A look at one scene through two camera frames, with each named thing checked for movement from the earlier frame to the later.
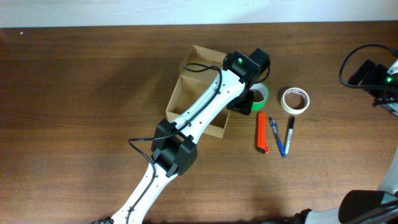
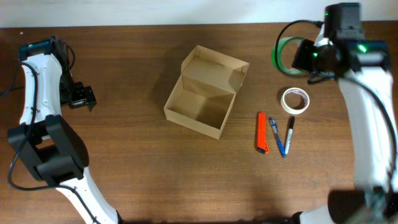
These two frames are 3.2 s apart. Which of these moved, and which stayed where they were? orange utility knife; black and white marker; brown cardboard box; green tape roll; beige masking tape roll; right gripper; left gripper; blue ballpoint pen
Moved: left gripper; right gripper; green tape roll
Stayed: brown cardboard box; orange utility knife; beige masking tape roll; black and white marker; blue ballpoint pen
